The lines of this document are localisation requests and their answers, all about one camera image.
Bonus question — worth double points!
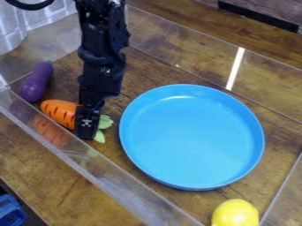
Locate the purple toy eggplant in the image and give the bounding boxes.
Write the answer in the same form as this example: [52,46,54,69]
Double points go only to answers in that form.
[18,61,53,102]

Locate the orange toy carrot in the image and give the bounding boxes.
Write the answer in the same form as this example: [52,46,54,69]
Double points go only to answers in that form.
[40,99,113,143]

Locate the clear acrylic tray wall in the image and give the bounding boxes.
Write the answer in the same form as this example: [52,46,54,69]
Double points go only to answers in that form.
[0,3,302,226]

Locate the blue round plate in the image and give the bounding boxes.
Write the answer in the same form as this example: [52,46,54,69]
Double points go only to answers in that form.
[118,84,265,191]

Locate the yellow toy lemon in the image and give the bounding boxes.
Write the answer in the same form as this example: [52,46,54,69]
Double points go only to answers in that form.
[211,199,259,226]

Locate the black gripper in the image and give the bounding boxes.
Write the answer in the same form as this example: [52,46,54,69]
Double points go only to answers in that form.
[74,62,125,139]

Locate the blue object at corner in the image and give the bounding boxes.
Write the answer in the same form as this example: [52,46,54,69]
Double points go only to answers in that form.
[0,194,26,226]

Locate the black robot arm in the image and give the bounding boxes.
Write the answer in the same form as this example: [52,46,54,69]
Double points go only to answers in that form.
[40,0,129,139]

